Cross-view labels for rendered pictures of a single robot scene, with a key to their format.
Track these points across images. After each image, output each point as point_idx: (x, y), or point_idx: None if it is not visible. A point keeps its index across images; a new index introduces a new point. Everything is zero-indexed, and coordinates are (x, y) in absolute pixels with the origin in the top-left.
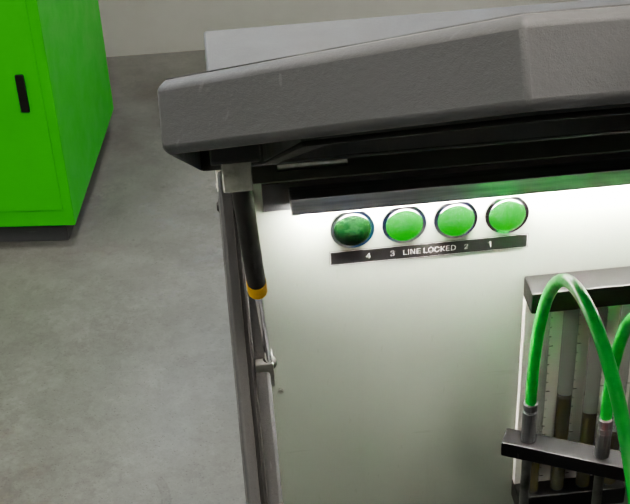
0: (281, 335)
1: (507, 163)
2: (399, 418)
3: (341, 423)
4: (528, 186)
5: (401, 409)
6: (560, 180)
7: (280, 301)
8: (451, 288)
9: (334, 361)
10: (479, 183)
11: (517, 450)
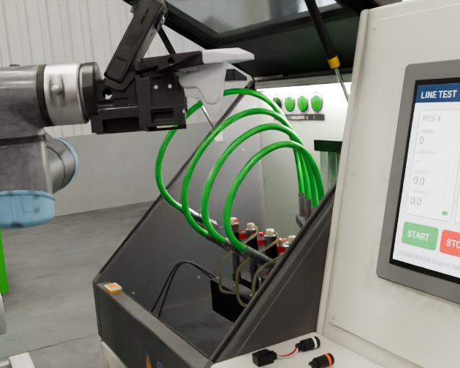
0: None
1: (315, 74)
2: (295, 208)
3: (280, 204)
4: (310, 81)
5: (296, 204)
6: (319, 79)
7: (263, 135)
8: (305, 139)
9: (277, 169)
10: (297, 78)
11: (296, 218)
